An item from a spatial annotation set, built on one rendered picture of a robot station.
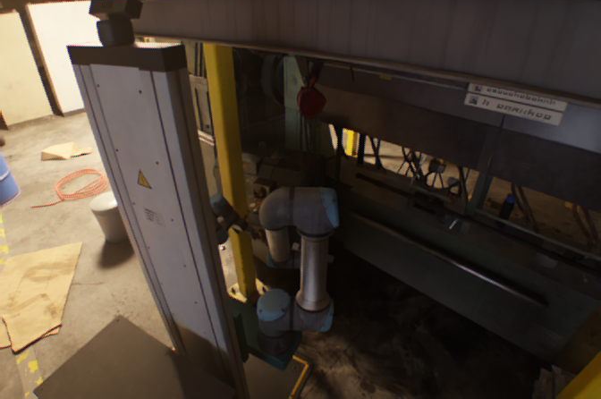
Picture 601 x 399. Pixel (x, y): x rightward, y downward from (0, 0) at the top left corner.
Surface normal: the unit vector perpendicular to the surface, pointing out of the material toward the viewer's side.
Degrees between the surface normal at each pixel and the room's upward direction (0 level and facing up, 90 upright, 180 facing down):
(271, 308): 8
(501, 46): 90
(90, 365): 0
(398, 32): 90
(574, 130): 78
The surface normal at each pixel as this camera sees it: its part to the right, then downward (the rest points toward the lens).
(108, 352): 0.00, -0.87
